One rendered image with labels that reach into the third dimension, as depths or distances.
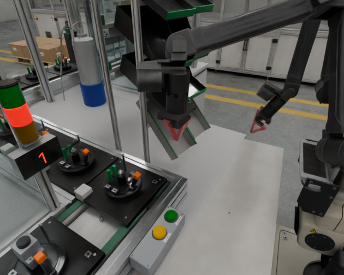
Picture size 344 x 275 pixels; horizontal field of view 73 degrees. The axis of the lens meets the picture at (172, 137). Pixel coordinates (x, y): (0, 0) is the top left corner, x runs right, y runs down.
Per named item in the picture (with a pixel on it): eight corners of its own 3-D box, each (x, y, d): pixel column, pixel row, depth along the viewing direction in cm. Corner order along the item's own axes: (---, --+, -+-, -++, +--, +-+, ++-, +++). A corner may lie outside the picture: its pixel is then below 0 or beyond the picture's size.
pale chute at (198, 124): (205, 130, 115) (211, 127, 111) (188, 142, 107) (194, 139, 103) (174, 82, 114) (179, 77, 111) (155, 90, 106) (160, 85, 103)
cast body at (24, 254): (48, 255, 60) (39, 239, 56) (32, 270, 57) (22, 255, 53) (28, 239, 63) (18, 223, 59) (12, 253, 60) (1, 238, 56)
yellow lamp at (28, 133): (43, 136, 62) (37, 120, 60) (25, 145, 59) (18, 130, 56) (31, 131, 65) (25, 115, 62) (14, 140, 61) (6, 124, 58)
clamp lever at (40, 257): (54, 270, 59) (45, 253, 55) (48, 278, 58) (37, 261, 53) (46, 263, 61) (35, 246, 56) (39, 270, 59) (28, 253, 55)
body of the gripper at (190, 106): (155, 120, 61) (155, 93, 56) (176, 105, 68) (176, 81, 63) (177, 127, 58) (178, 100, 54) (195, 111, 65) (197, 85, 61)
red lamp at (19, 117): (37, 120, 60) (30, 102, 57) (18, 129, 56) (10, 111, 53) (25, 115, 62) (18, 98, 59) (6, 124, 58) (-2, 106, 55)
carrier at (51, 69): (84, 69, 202) (81, 53, 195) (60, 77, 185) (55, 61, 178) (65, 64, 212) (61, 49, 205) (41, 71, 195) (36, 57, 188)
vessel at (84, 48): (106, 81, 162) (96, 21, 141) (90, 88, 153) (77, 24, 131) (92, 77, 168) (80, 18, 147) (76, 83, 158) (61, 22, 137)
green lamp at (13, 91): (30, 102, 57) (23, 83, 54) (9, 111, 53) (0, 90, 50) (18, 97, 59) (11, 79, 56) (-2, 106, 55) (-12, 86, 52)
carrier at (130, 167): (167, 181, 91) (166, 157, 84) (127, 228, 74) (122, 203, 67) (120, 161, 102) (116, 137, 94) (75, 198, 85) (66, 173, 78)
